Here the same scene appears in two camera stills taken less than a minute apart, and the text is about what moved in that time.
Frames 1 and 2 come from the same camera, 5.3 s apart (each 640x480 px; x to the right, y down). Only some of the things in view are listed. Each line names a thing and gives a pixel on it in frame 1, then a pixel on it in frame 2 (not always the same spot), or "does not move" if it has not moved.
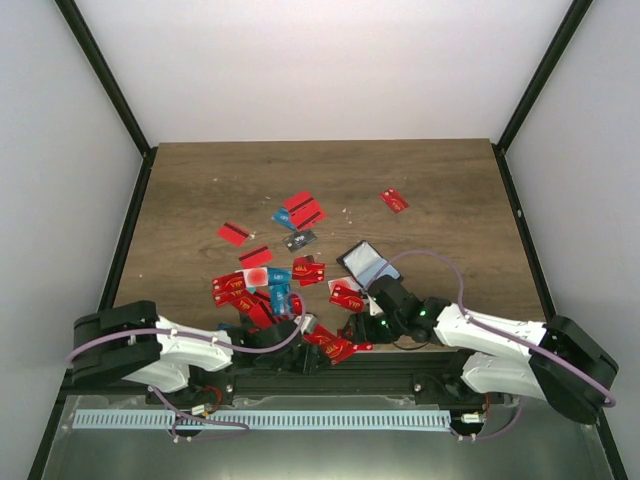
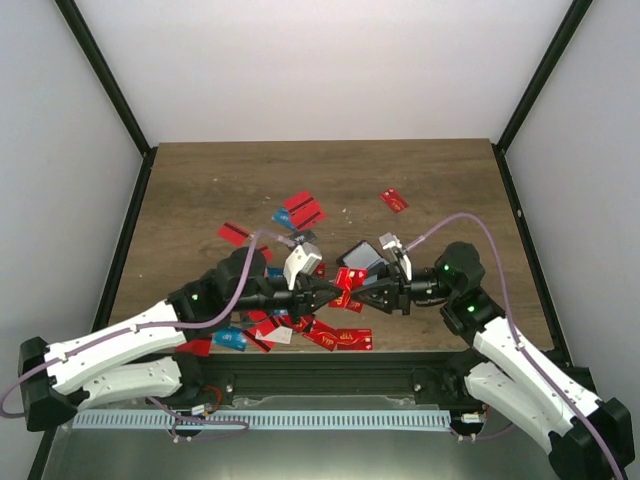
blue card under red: x=282 y=216 does not move
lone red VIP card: x=396 y=202 does not move
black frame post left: x=116 y=89 does not move
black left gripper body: x=304 y=365 -> x=258 y=302
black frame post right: x=574 y=18 does not move
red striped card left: x=232 y=234 does not move
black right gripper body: x=386 y=332 -> x=443 y=291
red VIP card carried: x=347 y=297 -> x=350 y=279
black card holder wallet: x=365 y=265 does not move
